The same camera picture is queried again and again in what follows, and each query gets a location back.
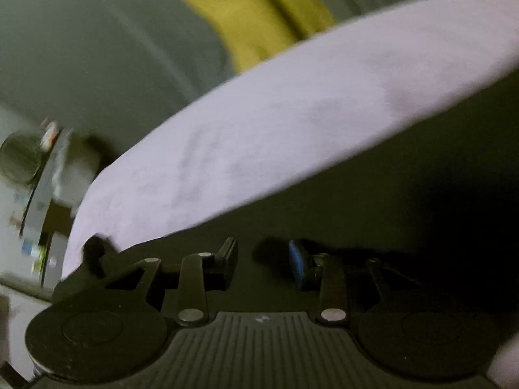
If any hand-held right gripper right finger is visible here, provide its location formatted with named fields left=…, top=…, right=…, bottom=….
left=289, top=240, right=410, bottom=325

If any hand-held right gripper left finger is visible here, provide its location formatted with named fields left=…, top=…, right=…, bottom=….
left=52, top=235, right=239, bottom=329

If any lavender bed sheet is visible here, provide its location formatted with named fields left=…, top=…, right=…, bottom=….
left=61, top=0, right=519, bottom=282

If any round metal object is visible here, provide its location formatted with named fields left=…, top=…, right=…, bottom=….
left=0, top=130, right=44, bottom=184

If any yellow cloth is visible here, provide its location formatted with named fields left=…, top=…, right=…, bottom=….
left=148, top=0, right=337, bottom=74

